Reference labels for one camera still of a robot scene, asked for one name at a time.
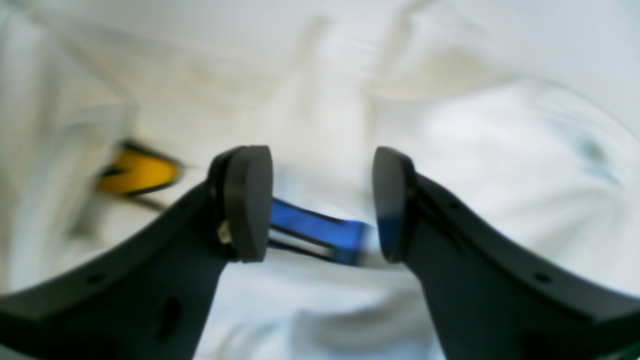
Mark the white printed T-shirt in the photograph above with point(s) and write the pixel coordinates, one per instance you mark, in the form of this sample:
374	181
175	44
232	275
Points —
526	109

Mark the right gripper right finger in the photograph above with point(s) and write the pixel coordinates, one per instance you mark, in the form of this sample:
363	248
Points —
489	298

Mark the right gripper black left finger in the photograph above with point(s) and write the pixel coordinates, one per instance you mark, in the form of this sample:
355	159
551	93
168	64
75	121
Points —
149	297

